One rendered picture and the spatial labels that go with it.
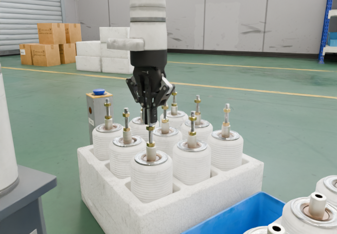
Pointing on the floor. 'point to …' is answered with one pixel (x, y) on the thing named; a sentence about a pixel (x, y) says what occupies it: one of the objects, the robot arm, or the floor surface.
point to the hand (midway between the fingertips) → (149, 115)
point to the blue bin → (242, 216)
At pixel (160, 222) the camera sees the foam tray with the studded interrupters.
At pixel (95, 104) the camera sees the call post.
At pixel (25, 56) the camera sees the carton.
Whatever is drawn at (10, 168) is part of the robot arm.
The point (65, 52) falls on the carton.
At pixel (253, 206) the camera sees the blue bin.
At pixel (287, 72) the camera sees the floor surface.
